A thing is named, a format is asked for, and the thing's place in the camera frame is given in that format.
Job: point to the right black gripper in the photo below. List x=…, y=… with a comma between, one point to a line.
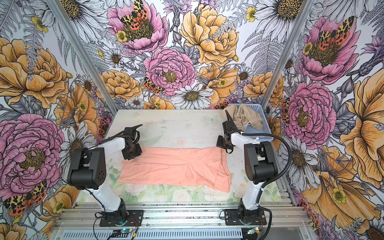
x=219, y=144

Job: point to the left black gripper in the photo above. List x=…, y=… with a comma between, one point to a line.
x=138, y=152

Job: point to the pink printed t-shirt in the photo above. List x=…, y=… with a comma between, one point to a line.
x=179, y=167

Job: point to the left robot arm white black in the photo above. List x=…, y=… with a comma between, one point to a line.
x=88, y=171

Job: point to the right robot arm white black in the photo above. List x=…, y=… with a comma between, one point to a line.
x=260, y=167

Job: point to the light blue plastic basket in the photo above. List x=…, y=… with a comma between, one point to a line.
x=266, y=129

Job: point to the beige drawstring garment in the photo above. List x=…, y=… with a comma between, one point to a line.
x=244, y=116

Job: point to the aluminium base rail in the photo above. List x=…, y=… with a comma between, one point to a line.
x=183, y=215

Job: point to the white vented cable duct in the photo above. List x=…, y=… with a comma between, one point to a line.
x=154, y=234

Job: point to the left aluminium frame post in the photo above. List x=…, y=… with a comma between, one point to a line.
x=68, y=28

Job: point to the aluminium frame post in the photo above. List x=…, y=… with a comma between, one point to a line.
x=299, y=24
x=68, y=28

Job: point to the right aluminium frame post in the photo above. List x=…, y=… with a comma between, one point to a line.
x=299, y=24

